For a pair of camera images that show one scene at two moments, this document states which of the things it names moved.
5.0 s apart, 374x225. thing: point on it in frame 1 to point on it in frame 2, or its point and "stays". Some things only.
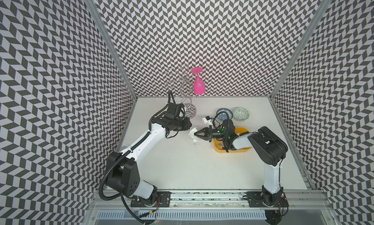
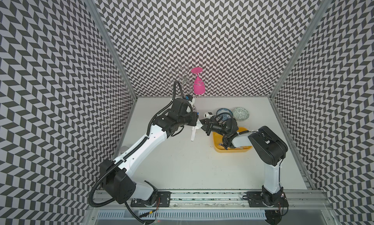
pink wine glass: (199, 85) stays
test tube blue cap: (195, 140) to (194, 131)
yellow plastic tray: (218, 144) stays
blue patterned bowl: (224, 114) stays
